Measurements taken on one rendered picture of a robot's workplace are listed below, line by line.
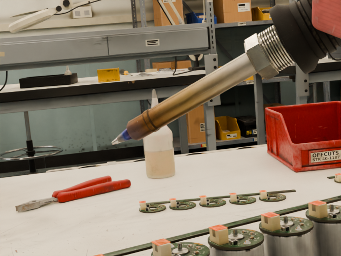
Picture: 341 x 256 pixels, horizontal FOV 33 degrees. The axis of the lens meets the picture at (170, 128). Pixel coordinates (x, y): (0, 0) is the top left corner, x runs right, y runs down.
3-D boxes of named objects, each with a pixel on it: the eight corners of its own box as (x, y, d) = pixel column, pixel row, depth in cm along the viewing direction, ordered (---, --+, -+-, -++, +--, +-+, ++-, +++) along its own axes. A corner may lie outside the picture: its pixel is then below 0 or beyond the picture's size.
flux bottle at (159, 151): (178, 171, 69) (172, 87, 67) (171, 178, 65) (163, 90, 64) (151, 171, 70) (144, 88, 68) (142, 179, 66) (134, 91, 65)
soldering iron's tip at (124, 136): (112, 150, 22) (134, 137, 21) (106, 138, 22) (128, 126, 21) (118, 148, 22) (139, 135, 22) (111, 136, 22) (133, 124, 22)
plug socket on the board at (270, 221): (285, 228, 27) (284, 214, 27) (270, 232, 26) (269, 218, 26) (274, 224, 27) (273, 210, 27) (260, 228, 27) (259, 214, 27)
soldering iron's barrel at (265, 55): (134, 154, 21) (294, 64, 19) (112, 116, 21) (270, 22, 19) (148, 147, 22) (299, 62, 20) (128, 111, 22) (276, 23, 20)
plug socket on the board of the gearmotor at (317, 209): (332, 216, 28) (331, 202, 28) (318, 219, 28) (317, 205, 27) (320, 212, 29) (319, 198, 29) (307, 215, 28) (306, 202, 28)
